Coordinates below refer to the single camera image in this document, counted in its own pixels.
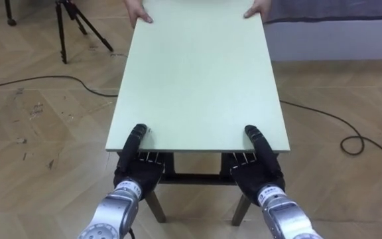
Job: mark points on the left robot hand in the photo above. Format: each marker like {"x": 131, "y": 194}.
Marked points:
{"x": 138, "y": 172}

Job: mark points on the light green top table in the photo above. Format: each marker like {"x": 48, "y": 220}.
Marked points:
{"x": 194, "y": 83}

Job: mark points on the black tripod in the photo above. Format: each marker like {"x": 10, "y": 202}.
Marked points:
{"x": 75, "y": 13}

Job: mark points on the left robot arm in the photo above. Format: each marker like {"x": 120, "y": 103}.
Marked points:
{"x": 114, "y": 212}

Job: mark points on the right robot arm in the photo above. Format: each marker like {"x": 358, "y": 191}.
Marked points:
{"x": 287, "y": 215}

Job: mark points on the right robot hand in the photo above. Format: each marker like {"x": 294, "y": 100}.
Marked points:
{"x": 257, "y": 172}

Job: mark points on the black stand with wheel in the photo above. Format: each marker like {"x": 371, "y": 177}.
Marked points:
{"x": 9, "y": 13}

